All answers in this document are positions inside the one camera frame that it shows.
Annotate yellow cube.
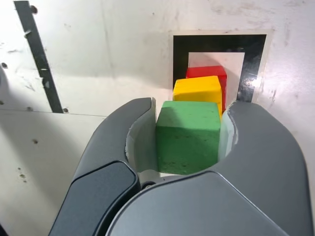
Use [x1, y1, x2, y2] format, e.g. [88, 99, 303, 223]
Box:
[173, 75, 222, 111]

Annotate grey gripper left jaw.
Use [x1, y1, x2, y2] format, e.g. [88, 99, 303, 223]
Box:
[47, 97, 160, 236]

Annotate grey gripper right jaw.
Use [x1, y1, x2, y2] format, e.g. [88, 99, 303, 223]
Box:
[105, 101, 315, 236]

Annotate black tape strip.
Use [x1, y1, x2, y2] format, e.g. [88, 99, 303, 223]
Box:
[14, 0, 65, 114]

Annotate green cube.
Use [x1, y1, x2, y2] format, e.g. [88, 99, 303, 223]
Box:
[155, 100, 222, 176]

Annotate red cube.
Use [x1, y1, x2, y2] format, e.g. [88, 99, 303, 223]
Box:
[186, 65, 227, 111]

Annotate square black tape outline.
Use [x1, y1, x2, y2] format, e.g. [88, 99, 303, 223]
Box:
[172, 33, 268, 104]

